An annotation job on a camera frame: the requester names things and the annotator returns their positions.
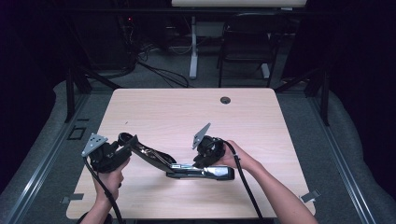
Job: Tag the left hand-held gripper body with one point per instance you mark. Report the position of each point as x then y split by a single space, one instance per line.
106 157

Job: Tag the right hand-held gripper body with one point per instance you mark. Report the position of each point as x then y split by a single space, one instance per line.
211 147

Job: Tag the black stapler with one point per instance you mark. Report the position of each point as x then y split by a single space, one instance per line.
218 172

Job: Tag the person's left hand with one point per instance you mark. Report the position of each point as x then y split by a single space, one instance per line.
109 185

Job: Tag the person's right hand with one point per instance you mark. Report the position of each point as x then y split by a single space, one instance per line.
238 158

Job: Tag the black tape square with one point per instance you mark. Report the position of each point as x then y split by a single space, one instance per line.
71 135

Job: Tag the short black tape strip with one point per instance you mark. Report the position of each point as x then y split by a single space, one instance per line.
82 119

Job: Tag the black table grommet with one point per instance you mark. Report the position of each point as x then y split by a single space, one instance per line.
225 100

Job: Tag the grey tape piece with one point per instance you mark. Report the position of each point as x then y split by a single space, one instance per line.
310 196
73 197

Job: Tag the black metal stand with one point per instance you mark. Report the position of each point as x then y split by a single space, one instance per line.
325 99
70 93

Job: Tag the tall white desk leg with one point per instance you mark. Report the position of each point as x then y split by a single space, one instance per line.
193 56

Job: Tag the short white desk foot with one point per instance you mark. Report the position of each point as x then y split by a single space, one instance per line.
265 71

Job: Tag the dark cabinet with red light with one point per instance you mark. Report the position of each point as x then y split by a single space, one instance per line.
102 43

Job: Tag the black chair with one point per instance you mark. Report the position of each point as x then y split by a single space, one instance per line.
249 40

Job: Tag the aluminium rail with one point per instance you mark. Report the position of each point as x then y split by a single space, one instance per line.
40 168
342 165

